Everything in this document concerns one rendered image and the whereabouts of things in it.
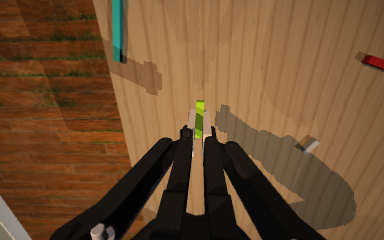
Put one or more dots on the turquoise rod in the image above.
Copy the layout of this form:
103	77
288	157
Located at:
117	15

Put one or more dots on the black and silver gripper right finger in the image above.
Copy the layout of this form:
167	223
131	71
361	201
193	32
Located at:
271	215

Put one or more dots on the lime green rod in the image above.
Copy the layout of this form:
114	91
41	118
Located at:
199	118

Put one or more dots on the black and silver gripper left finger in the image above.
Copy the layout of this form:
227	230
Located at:
113	215

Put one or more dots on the red rod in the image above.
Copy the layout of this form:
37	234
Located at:
374	61

